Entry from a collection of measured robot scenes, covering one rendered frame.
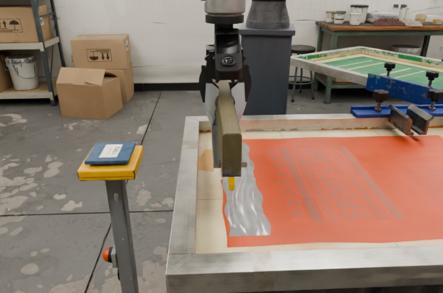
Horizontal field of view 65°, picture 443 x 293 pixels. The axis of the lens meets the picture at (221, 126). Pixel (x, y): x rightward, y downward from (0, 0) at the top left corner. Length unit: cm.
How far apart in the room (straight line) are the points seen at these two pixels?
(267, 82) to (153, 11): 338
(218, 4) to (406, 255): 49
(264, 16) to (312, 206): 70
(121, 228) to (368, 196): 61
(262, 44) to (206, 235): 75
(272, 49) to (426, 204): 68
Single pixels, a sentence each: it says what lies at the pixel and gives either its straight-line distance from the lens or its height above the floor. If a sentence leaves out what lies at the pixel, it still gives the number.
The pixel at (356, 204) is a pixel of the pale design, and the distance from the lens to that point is 73.
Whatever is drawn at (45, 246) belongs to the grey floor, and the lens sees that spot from 225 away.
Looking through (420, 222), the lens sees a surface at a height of 96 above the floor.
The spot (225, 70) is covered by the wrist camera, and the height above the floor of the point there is 121.
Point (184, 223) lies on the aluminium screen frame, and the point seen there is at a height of 99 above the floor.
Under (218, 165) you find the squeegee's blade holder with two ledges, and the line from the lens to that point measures 57.
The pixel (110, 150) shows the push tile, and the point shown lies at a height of 97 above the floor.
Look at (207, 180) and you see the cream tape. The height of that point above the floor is 96.
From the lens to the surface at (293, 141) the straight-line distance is 95.
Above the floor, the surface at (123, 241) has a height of 71.
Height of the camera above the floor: 135
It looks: 23 degrees down
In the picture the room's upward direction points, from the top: straight up
